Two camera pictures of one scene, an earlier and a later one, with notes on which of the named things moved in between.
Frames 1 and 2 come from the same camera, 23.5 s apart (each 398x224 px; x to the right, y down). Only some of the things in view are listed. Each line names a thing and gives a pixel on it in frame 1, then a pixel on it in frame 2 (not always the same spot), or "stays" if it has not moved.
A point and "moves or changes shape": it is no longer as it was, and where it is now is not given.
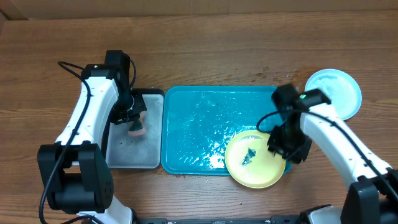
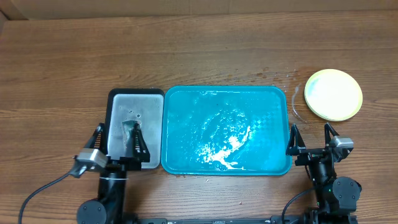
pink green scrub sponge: [137, 127] moves or changes shape
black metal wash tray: [126, 151] stays
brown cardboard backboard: [31, 9] stays
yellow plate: [249, 160] -> [333, 94]
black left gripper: [118, 119] -> [130, 163]
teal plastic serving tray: [198, 122] stays
